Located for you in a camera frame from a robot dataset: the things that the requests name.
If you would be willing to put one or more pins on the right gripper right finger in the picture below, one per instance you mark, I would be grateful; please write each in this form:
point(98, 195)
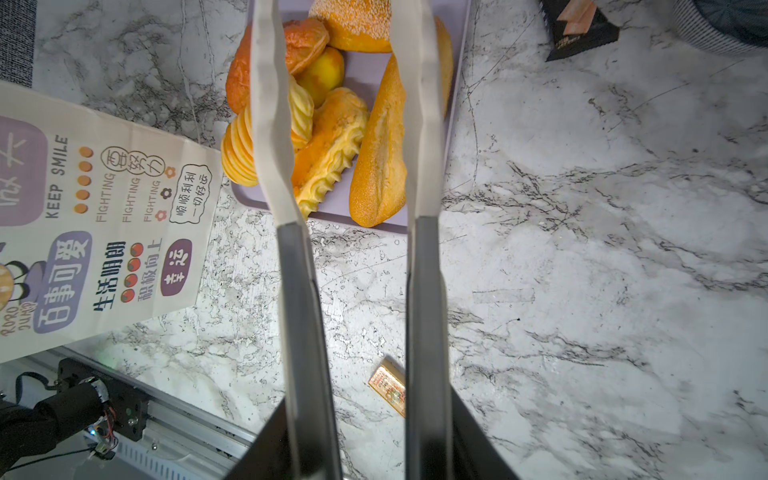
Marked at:
point(429, 450)

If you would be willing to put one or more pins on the ridged yellow spiral bread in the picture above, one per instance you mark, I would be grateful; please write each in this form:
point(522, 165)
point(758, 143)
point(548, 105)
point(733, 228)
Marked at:
point(237, 149)

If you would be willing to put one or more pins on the small yellow croissant bread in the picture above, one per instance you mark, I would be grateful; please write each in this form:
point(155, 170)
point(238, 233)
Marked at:
point(326, 73)

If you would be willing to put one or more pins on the small orange candy wrapper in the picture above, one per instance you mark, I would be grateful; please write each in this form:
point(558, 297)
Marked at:
point(388, 381)

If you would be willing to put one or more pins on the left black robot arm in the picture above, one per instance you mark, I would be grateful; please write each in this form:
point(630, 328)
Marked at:
point(38, 430)

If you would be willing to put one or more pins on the reddish brown loaf bread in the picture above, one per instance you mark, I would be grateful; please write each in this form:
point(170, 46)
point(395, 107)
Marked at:
point(304, 39)

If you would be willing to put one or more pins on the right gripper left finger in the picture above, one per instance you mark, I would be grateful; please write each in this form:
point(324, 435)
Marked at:
point(312, 432)

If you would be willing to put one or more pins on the small black snack packet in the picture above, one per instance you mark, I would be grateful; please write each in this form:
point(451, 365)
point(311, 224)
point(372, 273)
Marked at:
point(576, 26)

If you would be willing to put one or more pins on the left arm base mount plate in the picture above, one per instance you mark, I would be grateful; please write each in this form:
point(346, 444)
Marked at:
point(128, 402)

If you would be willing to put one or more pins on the lavender tray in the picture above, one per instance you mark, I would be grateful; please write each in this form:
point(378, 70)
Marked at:
point(363, 73)

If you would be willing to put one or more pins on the long golden baguette bread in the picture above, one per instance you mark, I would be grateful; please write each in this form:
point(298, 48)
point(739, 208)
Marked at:
point(378, 187)

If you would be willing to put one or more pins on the yellow braided pastry bread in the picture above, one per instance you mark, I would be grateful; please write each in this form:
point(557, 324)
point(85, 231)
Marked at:
point(327, 150)

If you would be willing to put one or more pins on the white printed paper bag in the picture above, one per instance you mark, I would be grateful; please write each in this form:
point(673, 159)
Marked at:
point(104, 222)

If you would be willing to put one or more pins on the sesame bun bread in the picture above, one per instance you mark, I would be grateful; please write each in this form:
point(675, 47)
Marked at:
point(355, 25)

